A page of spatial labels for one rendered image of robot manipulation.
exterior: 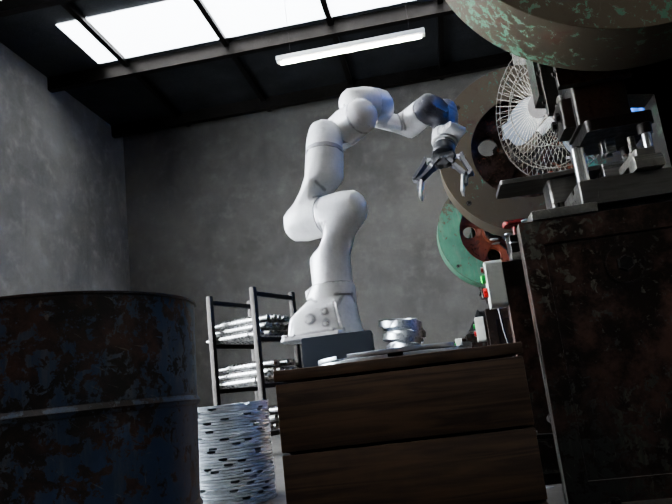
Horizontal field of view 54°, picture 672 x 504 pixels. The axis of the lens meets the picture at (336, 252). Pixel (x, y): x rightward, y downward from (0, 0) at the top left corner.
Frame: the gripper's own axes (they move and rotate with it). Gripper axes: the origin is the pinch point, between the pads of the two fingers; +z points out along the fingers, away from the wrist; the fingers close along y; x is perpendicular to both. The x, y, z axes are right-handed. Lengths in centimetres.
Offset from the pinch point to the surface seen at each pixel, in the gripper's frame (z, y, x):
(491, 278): 32.6, -16.0, -0.4
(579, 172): 28, -43, 38
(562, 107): 3, -40, 33
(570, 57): 15, -43, 60
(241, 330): -20, 150, -131
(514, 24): 13, -33, 71
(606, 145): 11, -49, 25
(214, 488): 92, 70, -15
